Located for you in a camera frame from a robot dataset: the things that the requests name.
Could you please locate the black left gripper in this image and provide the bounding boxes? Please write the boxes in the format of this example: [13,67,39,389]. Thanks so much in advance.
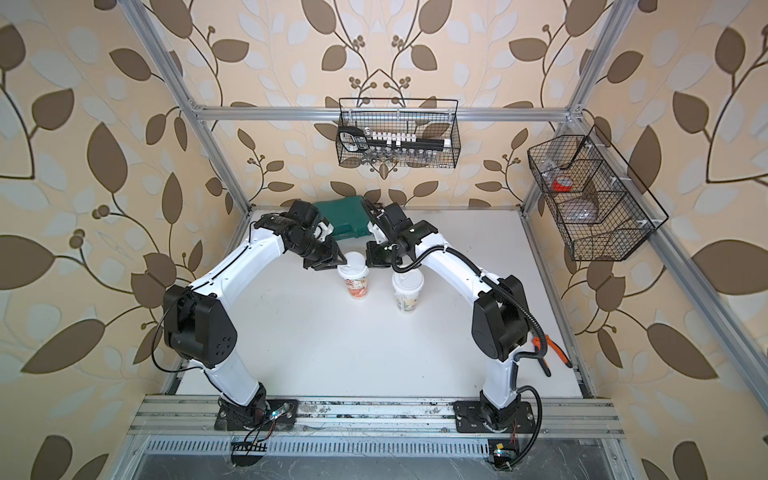
[290,235,349,270]

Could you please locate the clear plastic lid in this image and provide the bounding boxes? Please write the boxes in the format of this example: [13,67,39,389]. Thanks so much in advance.
[337,251,369,281]

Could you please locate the paper milk tea cup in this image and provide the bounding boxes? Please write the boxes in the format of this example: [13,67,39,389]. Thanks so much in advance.
[345,277,368,299]
[394,287,422,313]

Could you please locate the white plastic cup lid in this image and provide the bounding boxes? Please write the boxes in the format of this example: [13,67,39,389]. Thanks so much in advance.
[392,269,425,295]

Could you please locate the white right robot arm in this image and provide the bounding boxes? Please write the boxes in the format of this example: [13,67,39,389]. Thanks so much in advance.
[361,199,548,431]

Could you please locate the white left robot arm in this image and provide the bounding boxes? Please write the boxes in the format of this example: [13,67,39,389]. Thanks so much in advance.
[156,201,346,430]

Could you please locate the green plastic tool case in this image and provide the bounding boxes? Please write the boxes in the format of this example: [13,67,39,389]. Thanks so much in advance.
[314,196,370,240]

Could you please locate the red object in basket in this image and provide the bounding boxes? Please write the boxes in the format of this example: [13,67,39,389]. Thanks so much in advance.
[551,175,574,193]

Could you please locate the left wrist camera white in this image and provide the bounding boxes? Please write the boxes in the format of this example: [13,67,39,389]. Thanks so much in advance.
[318,220,333,236]

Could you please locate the black handled scissors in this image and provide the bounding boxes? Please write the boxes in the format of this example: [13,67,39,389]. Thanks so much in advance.
[336,126,370,153]

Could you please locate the black wire basket back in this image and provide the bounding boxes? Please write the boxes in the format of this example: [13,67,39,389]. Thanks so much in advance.
[335,96,462,169]

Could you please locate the black wire basket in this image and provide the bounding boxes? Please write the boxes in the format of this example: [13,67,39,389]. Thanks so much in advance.
[335,96,462,169]
[527,126,669,262]

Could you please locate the orange handled pliers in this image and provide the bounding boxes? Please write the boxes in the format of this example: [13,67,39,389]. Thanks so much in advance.
[532,336,573,377]

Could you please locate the black wire basket right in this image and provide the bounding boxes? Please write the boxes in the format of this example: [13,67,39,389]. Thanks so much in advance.
[527,126,669,262]

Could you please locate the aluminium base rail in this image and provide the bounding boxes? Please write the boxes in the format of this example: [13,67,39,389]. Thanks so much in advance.
[128,395,625,459]

